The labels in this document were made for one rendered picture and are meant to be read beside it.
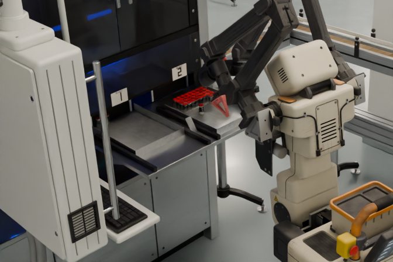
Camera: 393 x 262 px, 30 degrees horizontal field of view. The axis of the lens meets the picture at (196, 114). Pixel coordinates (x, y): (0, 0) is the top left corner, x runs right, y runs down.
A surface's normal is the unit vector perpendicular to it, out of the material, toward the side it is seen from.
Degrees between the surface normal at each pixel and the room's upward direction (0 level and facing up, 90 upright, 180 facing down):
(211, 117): 0
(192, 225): 90
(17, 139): 90
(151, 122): 0
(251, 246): 0
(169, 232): 90
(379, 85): 90
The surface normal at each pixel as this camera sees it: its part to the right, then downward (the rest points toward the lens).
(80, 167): 0.66, 0.31
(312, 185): 0.52, 0.24
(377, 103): -0.74, 0.35
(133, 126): -0.06, -0.89
